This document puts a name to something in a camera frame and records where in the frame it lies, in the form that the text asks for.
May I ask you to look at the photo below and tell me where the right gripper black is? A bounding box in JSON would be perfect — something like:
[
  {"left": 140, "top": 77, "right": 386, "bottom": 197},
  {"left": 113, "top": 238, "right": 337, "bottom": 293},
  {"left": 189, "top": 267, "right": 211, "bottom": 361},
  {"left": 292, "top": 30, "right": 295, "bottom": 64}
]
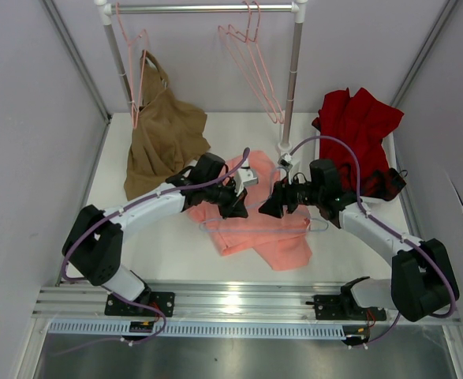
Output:
[{"left": 258, "top": 171, "right": 323, "bottom": 219}]

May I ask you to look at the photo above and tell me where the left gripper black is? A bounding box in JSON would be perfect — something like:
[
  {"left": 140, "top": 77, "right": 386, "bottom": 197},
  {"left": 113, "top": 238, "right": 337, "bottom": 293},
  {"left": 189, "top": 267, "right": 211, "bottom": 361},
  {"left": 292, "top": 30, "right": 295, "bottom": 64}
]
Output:
[{"left": 203, "top": 177, "right": 247, "bottom": 220}]

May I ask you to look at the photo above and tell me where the pink skirt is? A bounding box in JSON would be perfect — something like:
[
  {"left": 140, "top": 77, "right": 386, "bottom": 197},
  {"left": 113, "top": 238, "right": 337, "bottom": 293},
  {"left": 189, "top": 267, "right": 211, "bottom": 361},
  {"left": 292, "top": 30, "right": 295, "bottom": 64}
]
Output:
[{"left": 188, "top": 150, "right": 312, "bottom": 271}]

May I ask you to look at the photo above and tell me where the blue wire hanger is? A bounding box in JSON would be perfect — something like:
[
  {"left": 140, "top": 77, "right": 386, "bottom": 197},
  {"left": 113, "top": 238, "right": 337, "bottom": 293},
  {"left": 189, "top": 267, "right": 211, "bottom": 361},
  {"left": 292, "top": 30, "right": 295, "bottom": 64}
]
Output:
[{"left": 199, "top": 166, "right": 329, "bottom": 235}]

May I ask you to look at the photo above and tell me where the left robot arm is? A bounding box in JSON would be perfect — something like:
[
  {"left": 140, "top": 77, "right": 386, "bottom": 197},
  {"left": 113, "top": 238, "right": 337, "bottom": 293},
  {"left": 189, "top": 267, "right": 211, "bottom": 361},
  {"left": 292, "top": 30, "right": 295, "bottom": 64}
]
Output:
[{"left": 62, "top": 148, "right": 250, "bottom": 316}]

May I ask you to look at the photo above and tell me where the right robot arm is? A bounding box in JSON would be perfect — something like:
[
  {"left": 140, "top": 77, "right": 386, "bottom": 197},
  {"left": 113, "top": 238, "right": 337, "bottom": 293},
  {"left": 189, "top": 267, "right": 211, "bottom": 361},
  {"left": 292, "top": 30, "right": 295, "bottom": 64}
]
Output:
[{"left": 259, "top": 159, "right": 460, "bottom": 322}]

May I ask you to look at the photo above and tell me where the pink hanger far left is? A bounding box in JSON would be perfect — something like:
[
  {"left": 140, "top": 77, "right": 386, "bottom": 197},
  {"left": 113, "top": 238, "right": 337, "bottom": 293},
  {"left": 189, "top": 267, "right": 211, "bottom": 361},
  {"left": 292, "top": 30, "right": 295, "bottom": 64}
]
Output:
[{"left": 116, "top": 2, "right": 149, "bottom": 129}]

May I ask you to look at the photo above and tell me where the pink hanger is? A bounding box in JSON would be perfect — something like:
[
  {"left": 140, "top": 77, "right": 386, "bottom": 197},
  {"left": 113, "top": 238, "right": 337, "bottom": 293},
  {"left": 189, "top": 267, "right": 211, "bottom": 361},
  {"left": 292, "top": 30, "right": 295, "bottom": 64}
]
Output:
[
  {"left": 116, "top": 2, "right": 149, "bottom": 129},
  {"left": 218, "top": 22, "right": 280, "bottom": 125},
  {"left": 226, "top": 1, "right": 284, "bottom": 124}
]

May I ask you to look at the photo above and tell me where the pink hanger right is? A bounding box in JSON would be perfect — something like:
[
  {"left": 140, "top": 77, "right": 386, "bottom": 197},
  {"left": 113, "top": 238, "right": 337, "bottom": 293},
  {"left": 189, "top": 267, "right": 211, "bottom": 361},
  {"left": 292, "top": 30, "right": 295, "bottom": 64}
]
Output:
[{"left": 226, "top": 1, "right": 284, "bottom": 124}]

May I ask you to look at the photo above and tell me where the pink hanger middle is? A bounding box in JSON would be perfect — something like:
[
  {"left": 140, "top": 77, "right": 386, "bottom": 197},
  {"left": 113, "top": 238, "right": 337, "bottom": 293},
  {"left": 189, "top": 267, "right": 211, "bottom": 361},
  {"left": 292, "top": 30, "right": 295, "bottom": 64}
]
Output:
[{"left": 218, "top": 22, "right": 280, "bottom": 125}]

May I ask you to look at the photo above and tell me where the tan brown garment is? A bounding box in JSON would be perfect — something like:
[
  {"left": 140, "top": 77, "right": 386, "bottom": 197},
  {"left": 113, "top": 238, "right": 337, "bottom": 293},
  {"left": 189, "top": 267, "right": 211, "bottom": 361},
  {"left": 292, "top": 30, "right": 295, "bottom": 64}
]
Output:
[{"left": 124, "top": 51, "right": 211, "bottom": 201}]

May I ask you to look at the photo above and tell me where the red garment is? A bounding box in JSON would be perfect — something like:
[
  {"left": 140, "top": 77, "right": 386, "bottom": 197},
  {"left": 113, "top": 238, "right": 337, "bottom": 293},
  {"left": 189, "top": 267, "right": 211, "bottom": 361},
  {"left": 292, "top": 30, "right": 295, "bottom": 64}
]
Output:
[{"left": 312, "top": 88, "right": 406, "bottom": 201}]

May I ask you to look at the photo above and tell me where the white laundry basket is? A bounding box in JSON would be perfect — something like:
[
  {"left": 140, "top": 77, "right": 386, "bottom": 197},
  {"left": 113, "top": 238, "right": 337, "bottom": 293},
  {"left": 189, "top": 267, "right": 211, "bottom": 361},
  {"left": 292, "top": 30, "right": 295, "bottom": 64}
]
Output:
[{"left": 312, "top": 117, "right": 405, "bottom": 201}]

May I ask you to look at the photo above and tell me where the metal clothes rack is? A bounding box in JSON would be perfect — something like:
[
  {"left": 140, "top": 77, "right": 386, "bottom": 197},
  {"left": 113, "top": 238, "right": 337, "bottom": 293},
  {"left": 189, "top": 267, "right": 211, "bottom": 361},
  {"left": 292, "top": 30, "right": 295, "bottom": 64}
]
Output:
[{"left": 94, "top": 1, "right": 307, "bottom": 162}]

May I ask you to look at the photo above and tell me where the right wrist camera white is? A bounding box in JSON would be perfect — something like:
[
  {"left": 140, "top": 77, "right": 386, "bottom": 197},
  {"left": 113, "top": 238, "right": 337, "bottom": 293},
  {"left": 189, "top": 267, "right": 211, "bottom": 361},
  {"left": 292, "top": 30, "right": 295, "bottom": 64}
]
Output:
[{"left": 278, "top": 153, "right": 301, "bottom": 183}]

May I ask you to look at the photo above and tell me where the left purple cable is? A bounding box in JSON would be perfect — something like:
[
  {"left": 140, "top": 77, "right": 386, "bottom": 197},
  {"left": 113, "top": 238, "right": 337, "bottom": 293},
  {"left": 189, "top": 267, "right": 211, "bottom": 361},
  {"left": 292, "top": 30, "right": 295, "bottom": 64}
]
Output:
[{"left": 62, "top": 147, "right": 251, "bottom": 348}]

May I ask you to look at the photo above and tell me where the purple cable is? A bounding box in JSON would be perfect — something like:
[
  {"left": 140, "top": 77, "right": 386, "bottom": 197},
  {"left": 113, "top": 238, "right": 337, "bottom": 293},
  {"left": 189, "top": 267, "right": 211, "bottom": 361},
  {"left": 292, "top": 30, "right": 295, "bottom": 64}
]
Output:
[
  {"left": 288, "top": 135, "right": 457, "bottom": 351},
  {"left": 62, "top": 147, "right": 251, "bottom": 348}
]

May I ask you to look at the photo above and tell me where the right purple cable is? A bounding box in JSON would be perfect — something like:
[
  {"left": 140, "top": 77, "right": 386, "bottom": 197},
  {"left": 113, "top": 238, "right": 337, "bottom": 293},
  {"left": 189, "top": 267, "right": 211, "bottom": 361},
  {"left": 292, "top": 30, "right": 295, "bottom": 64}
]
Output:
[{"left": 288, "top": 135, "right": 457, "bottom": 351}]

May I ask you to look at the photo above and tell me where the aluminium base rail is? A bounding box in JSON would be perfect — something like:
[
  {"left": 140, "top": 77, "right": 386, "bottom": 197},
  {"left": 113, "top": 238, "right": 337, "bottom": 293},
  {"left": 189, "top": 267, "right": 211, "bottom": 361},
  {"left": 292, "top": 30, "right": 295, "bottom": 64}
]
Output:
[{"left": 32, "top": 280, "right": 461, "bottom": 325}]

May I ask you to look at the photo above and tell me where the left black mount plate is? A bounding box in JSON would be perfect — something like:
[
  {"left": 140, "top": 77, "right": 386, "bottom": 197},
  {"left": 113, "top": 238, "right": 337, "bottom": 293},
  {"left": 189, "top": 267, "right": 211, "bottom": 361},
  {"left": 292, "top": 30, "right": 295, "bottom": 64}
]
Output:
[{"left": 104, "top": 291, "right": 176, "bottom": 317}]

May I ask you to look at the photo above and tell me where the black mount plate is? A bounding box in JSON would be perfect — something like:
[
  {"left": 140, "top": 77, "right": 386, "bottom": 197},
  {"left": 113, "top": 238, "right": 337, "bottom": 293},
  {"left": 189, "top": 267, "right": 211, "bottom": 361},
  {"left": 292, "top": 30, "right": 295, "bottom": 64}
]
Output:
[
  {"left": 104, "top": 291, "right": 176, "bottom": 317},
  {"left": 305, "top": 294, "right": 386, "bottom": 321}
]

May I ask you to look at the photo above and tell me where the right black mount plate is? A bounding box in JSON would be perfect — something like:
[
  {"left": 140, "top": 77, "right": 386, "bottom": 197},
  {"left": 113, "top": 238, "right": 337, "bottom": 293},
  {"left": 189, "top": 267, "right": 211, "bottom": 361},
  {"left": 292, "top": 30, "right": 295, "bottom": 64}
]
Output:
[{"left": 305, "top": 294, "right": 386, "bottom": 321}]

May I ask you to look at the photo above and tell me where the white slotted cable duct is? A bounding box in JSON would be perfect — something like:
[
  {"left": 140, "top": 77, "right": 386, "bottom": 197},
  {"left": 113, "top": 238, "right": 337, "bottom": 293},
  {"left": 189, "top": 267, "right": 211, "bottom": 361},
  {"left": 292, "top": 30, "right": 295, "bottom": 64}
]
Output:
[{"left": 48, "top": 319, "right": 345, "bottom": 340}]

